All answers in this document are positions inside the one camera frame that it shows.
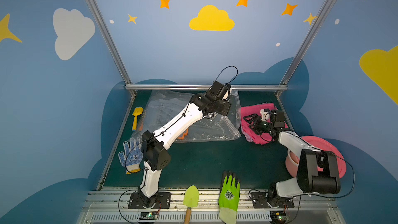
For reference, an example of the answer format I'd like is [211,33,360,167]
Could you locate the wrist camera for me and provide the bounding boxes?
[260,108,271,122]
[209,81,231,101]

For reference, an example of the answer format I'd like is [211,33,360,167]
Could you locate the blue dotted white glove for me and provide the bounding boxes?
[118,138,143,174]

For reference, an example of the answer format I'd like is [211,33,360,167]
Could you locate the pink bucket with lid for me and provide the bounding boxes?
[285,135,347,180]

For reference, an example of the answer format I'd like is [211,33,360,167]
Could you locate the aluminium frame rail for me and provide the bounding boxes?
[125,84,288,91]

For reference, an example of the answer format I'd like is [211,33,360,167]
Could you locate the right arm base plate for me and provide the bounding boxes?
[248,190,294,209]

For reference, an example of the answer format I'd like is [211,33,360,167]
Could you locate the clear plastic vacuum bag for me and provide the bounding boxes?
[131,90,241,143]

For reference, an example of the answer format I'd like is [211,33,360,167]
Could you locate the pink trousers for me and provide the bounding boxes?
[241,103,290,145]

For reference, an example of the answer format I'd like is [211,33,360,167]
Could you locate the green garden trowel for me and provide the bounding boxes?
[183,185,199,224]

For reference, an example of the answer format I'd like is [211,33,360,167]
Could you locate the left controller board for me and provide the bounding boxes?
[139,212,159,221]

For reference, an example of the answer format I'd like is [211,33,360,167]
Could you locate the right controller board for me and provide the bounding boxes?
[270,212,289,224]

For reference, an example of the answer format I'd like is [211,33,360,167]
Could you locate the light blue jeans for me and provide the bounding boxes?
[150,98,187,130]

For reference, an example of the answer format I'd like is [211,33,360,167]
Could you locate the yellow toy shovel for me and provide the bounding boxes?
[132,107,144,131]

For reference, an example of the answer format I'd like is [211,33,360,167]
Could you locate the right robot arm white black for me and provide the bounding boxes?
[243,109,341,204]

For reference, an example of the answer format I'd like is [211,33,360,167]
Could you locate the controller board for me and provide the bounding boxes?
[270,212,289,224]
[139,212,159,221]

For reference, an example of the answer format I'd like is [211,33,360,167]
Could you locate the green black work glove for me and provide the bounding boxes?
[218,171,240,224]

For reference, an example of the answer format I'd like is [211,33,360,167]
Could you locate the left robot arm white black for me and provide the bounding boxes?
[138,92,231,208]

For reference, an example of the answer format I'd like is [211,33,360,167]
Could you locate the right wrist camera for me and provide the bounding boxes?
[260,108,271,122]

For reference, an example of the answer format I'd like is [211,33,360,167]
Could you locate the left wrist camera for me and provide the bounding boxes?
[209,81,231,101]

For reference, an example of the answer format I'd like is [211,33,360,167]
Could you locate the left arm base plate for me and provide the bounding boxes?
[127,192,172,209]

